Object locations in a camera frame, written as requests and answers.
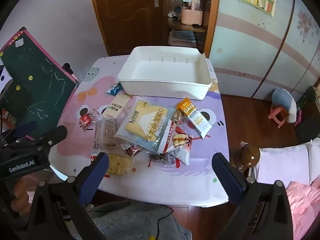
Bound pink plastic stool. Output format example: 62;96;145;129
269;105;289;128

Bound brown chocolate snack packet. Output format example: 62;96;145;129
121;143;143;157

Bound folded towels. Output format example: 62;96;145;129
169;30;197;47

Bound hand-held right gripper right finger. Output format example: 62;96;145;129
211;152;294;240

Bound clear nut snack packet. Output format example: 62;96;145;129
171;110;185;125

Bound orange white oats packet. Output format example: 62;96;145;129
177;97;213;139

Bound grey fleece cloth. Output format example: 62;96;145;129
87;201;193;240

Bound white pillow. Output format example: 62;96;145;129
254;140;320;185

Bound wooden corner shelf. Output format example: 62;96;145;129
164;0;222;54

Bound pastel wardrobe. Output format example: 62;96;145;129
209;0;320;100

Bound large yellow cake packet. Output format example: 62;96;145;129
117;96;175;154

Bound pink blanket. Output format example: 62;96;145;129
285;180;320;240

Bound cream biscuit packet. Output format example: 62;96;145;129
102;93;132;118

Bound white plastic bin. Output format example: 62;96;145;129
117;46;213;100

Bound red white cake packet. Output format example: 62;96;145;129
165;126;194;165

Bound blue white cushion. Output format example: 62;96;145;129
272;88;298;123

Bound white printed box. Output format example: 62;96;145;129
0;65;13;90

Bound green printed bag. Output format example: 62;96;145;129
297;86;320;110

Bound person's left hand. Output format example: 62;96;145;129
10;179;32;218

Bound yellow puffed snack packet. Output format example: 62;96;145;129
106;153;133;176

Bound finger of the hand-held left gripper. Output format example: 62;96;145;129
10;121;38;140
32;125;68;153

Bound dark dried snack packet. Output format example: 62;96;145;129
148;152;168;167

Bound small red candy packet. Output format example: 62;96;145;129
79;113;95;130

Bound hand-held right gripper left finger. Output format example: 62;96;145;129
27;152;110;240

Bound green chalkboard pink frame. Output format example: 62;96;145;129
0;27;80;140

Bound black bag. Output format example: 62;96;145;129
295;119;320;143

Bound brown wooden door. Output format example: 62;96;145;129
88;0;168;55

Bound pink storage basket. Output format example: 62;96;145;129
180;0;203;25

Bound clear bread packet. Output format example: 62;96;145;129
93;118;118;155

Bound black cable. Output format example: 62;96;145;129
155;205;174;240

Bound brown wooden bedpost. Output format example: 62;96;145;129
234;144;260;173

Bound small blue snack packet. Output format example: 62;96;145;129
106;82;122;95

